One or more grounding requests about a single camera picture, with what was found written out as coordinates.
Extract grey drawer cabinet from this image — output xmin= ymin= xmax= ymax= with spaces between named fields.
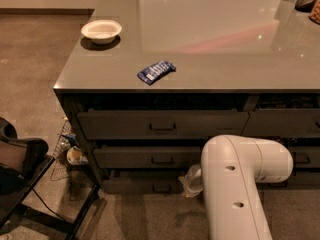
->
xmin=54 ymin=0 xmax=320 ymax=188

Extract black chair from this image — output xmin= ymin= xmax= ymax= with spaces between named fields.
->
xmin=0 ymin=118 xmax=99 ymax=240

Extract yellow item in basket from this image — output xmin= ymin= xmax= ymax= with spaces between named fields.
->
xmin=67 ymin=147 xmax=88 ymax=166

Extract brown snack container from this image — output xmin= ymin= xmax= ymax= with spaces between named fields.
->
xmin=309 ymin=0 xmax=320 ymax=25

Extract black cable on floor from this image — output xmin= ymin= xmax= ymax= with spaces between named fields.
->
xmin=31 ymin=187 xmax=68 ymax=222

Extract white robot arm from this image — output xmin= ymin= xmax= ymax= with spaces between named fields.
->
xmin=179 ymin=135 xmax=293 ymax=240

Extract blue item in basket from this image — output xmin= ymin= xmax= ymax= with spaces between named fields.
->
xmin=62 ymin=133 xmax=79 ymax=146

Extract blue snack packet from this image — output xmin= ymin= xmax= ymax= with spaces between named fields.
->
xmin=137 ymin=61 xmax=176 ymax=85

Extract wire basket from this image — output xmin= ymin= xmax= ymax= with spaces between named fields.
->
xmin=49 ymin=118 xmax=90 ymax=202

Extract white paper bowl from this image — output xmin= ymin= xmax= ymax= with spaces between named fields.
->
xmin=81 ymin=20 xmax=122 ymax=45

